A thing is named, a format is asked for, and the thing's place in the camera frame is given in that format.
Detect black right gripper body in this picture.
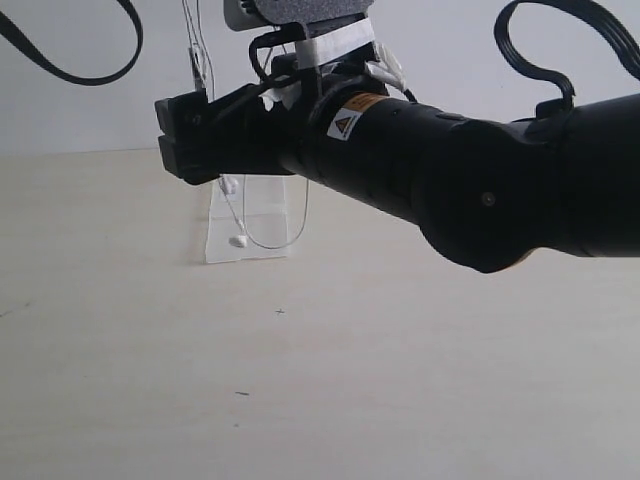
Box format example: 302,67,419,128
204,55,388,176

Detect clear plastic hinged case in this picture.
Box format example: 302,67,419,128
205,175,289,264

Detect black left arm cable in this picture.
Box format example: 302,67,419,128
0,0,145,87

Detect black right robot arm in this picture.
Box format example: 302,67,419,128
154,61,639,274

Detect white wired earphones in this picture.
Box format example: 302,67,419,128
181,1,310,251

